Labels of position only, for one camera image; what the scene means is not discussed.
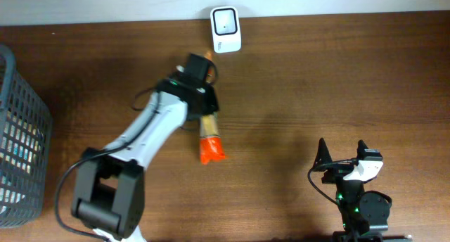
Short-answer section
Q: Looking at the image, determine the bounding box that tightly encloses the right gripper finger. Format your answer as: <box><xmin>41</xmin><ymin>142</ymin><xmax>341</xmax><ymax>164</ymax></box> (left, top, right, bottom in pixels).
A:
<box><xmin>313</xmin><ymin>138</ymin><xmax>332</xmax><ymax>170</ymax></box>
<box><xmin>356</xmin><ymin>139</ymin><xmax>368</xmax><ymax>160</ymax></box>

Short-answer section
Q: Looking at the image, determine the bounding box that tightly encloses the orange spaghetti pasta pack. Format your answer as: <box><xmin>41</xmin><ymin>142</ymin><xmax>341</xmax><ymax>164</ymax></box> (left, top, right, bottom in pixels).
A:
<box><xmin>198</xmin><ymin>50</ymin><xmax>227</xmax><ymax>165</ymax></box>

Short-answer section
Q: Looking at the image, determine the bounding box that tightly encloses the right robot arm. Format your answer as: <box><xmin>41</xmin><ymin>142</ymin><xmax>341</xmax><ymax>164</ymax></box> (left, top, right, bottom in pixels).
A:
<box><xmin>307</xmin><ymin>138</ymin><xmax>392</xmax><ymax>241</ymax></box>

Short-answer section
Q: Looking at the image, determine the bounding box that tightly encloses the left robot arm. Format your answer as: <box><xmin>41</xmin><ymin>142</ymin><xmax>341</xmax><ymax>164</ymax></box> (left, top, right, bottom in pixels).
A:
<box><xmin>71</xmin><ymin>53</ymin><xmax>219</xmax><ymax>241</ymax></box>

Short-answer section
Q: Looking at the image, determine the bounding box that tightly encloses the white barcode scanner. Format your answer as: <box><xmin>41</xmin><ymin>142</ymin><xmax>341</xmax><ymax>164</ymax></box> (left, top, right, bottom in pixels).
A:
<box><xmin>210</xmin><ymin>6</ymin><xmax>242</xmax><ymax>53</ymax></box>

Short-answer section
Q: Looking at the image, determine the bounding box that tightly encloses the grey plastic mesh basket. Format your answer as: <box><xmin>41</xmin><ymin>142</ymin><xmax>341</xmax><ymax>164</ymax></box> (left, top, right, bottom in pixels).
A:
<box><xmin>1</xmin><ymin>44</ymin><xmax>53</xmax><ymax>229</ymax></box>

